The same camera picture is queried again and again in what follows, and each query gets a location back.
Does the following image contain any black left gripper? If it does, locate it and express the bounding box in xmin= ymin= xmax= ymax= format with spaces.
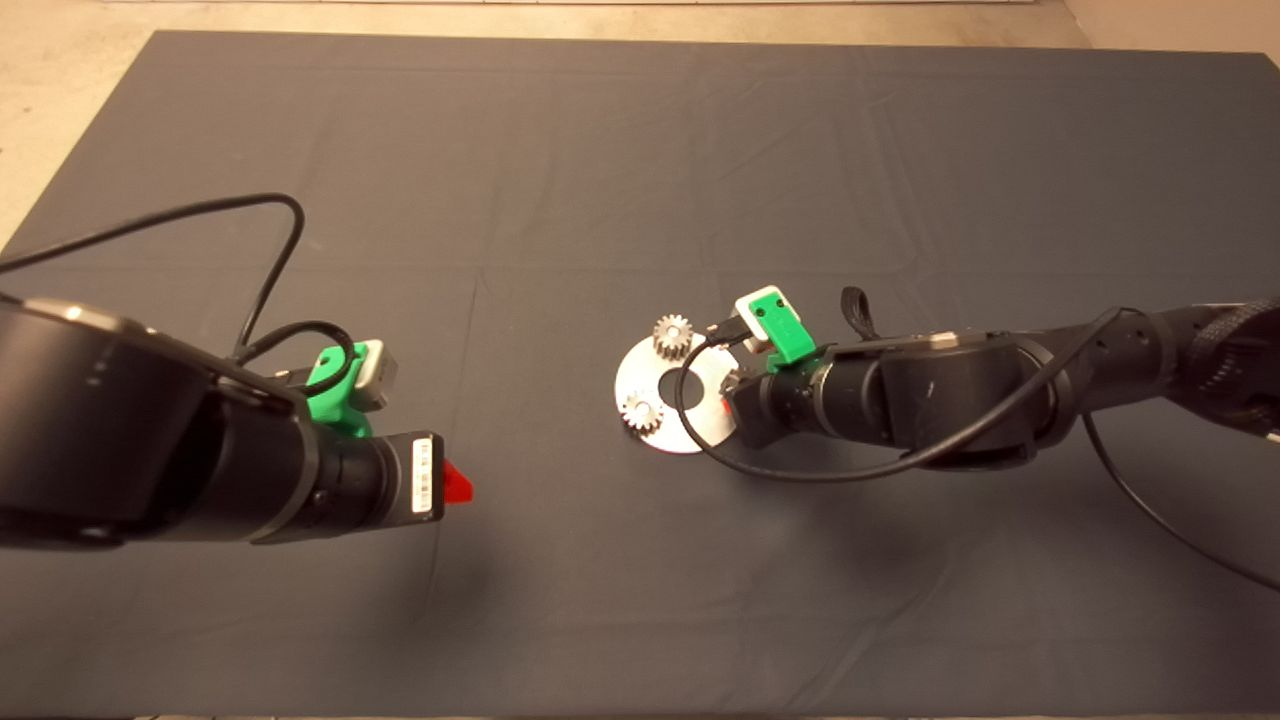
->
xmin=383 ymin=431 xmax=475 ymax=528

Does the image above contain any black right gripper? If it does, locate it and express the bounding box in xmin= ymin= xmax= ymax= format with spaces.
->
xmin=720 ymin=362 xmax=829 ymax=450

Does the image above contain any round metal plate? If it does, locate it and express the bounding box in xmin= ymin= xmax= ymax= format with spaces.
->
xmin=614 ymin=333 xmax=743 ymax=455

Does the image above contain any dark grey table cloth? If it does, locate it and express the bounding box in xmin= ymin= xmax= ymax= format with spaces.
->
xmin=0 ymin=30 xmax=1280 ymax=717

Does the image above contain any green right camera mount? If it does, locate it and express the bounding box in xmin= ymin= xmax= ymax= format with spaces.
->
xmin=752 ymin=294 xmax=827 ymax=374

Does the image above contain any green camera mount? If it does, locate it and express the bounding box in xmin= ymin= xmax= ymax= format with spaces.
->
xmin=752 ymin=294 xmax=827 ymax=374
xmin=305 ymin=345 xmax=374 ymax=439

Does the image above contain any white right camera box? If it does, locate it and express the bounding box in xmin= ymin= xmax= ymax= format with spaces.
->
xmin=735 ymin=285 xmax=787 ymax=352

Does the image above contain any grey left camera box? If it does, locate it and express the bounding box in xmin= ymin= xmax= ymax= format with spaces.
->
xmin=355 ymin=339 xmax=399 ymax=412

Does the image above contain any green left camera mount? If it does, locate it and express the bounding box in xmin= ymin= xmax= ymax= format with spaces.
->
xmin=305 ymin=345 xmax=374 ymax=439

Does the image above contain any black left camera cable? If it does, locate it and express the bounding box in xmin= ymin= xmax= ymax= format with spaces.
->
xmin=0 ymin=193 xmax=357 ymax=393

